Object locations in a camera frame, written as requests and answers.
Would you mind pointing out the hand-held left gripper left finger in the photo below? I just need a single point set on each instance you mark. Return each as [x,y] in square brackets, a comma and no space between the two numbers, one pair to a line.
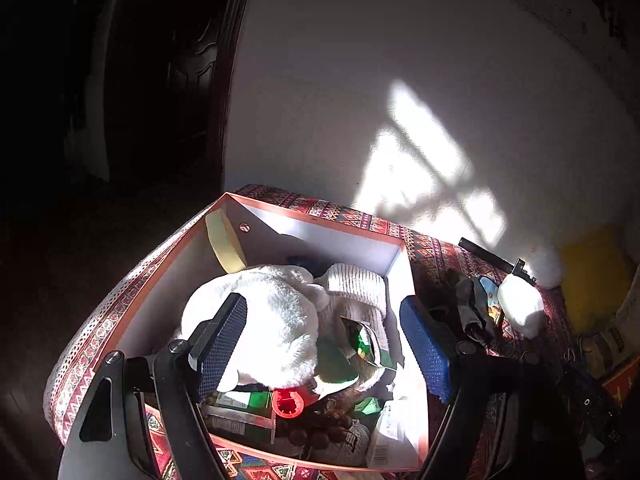
[222,345]

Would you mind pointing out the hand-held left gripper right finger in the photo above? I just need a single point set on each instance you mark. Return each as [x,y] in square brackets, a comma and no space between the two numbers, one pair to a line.
[425,345]

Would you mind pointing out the green snack packet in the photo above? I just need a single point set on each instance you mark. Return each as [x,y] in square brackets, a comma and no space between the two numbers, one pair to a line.
[367,342]

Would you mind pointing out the green carton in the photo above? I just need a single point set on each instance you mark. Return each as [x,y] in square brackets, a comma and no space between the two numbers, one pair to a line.
[247,400]

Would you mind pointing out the red plastic cap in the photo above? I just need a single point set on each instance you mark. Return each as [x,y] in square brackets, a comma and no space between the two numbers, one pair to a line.
[289,402]

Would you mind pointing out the white barcode packet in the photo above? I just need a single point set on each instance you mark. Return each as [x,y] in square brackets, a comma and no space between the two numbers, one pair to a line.
[395,435]

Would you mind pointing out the pale yellow round object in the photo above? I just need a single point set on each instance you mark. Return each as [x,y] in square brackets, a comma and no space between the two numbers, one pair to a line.
[225,240]

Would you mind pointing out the pink cardboard box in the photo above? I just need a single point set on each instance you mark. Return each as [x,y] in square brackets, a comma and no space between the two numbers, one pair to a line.
[320,237]

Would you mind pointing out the red packet with yellow print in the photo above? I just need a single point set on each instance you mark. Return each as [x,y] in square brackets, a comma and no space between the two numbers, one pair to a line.
[625,385]

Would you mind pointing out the dark cloth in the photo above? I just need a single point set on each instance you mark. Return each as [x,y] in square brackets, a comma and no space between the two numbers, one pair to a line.
[470,310]

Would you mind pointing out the light blue toy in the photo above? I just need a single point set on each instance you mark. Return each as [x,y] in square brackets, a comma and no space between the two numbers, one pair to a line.
[487,292]

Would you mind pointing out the red patterned blanket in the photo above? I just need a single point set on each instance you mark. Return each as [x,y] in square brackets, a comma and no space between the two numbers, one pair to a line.
[440,255]

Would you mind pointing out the white fluffy cloth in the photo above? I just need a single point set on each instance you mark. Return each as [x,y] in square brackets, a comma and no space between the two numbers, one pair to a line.
[520,305]

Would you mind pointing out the black stick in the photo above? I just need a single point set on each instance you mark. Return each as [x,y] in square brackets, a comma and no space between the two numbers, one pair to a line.
[487,252]

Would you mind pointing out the white fluffy pillow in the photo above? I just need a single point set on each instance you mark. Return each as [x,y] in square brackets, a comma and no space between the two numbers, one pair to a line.
[547,267]

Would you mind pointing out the yellow pillow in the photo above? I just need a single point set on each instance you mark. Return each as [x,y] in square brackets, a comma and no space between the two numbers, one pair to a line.
[595,275]

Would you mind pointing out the dark panelled wooden door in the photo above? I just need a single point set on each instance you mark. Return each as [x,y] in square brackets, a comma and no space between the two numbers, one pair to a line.
[160,75]

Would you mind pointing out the calligraphy wall scroll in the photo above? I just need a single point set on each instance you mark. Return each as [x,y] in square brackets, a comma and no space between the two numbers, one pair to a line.
[590,5]

